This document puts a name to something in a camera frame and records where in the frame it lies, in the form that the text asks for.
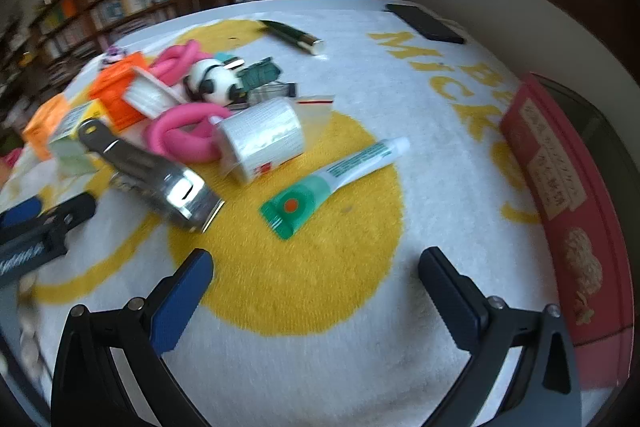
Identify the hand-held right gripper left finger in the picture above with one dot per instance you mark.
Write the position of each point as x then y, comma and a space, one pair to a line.
182, 297

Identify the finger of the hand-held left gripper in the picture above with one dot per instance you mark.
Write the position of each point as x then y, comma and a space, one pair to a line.
20, 212
70, 209

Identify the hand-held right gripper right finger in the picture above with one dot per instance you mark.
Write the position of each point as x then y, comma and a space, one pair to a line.
450, 302

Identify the pale green white box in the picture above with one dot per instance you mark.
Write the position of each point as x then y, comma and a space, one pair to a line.
75, 142

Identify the orange embossed box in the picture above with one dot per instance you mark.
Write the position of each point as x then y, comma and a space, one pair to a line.
112, 92
42, 127

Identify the large pink foam twist tie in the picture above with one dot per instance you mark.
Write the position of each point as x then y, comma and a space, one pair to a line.
180, 137

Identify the red box container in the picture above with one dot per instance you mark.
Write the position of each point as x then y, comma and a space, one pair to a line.
565, 207

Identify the leopard print pouch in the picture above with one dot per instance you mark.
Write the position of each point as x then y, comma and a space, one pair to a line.
114, 56

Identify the green white toothpaste tube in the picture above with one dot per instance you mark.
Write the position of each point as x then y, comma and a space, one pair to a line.
320, 184

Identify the white tape roll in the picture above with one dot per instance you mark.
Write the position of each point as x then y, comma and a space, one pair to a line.
262, 137

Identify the small pink foam twist tie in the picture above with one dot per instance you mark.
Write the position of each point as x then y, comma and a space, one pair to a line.
175, 62

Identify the black white panda toy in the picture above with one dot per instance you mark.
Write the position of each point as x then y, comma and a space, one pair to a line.
215, 82

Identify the white yellow printed blanket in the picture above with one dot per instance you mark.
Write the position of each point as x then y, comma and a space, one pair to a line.
350, 307

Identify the green binder clip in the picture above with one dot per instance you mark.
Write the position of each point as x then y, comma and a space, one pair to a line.
260, 72

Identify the black smartphone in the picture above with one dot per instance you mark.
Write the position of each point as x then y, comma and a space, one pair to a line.
427, 24

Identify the green pen with gold cap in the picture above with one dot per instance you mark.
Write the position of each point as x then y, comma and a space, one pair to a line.
290, 36

